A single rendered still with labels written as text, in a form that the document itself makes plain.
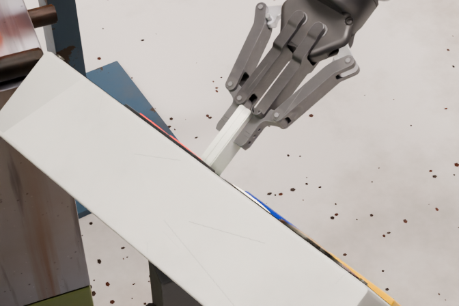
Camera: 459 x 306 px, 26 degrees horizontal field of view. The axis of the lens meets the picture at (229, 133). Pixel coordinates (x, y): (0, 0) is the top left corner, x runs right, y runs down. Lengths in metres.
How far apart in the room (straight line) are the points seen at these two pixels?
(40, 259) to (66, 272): 0.06
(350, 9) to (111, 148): 0.32
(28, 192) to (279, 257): 0.71
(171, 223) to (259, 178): 1.57
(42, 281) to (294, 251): 0.87
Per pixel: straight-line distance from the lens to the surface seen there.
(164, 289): 0.83
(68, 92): 0.81
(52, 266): 1.50
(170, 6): 2.74
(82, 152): 0.78
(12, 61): 1.21
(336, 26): 0.98
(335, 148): 2.37
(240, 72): 0.99
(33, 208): 1.39
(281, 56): 0.99
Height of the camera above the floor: 1.76
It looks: 47 degrees down
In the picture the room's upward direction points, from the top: straight up
